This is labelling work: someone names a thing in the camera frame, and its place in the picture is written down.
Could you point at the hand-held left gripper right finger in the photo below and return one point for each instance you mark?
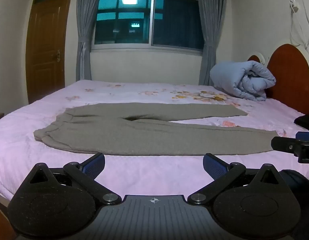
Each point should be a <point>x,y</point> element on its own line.
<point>214,166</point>

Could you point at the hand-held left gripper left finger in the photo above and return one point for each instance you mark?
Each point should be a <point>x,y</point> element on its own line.
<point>94,166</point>

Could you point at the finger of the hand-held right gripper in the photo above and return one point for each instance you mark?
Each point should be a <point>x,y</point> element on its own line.
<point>305,135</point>
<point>282,143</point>

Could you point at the grey pants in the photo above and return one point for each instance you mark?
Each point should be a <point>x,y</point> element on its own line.
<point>134,135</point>

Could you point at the black cloth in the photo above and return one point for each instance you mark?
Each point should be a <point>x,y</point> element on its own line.
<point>305,121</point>

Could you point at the dark blue clothing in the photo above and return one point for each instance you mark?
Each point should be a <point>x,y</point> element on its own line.
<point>302,187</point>

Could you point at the bed with pink floral sheet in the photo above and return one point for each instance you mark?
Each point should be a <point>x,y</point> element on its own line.
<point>144,170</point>

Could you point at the reddish wooden headboard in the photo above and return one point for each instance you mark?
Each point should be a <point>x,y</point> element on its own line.
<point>292,75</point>

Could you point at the light blue rolled duvet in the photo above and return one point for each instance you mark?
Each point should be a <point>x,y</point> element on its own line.
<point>244,82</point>

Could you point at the wooden cabinet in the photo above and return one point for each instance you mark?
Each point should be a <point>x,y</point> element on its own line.
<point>45,45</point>

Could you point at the grey curtain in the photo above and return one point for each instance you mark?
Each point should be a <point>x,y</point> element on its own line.
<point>85,30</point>
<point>209,30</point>

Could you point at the sliding glass window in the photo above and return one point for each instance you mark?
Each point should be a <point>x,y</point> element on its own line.
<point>149,17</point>

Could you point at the white wall socket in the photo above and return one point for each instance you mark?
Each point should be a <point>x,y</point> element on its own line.
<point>295,5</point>

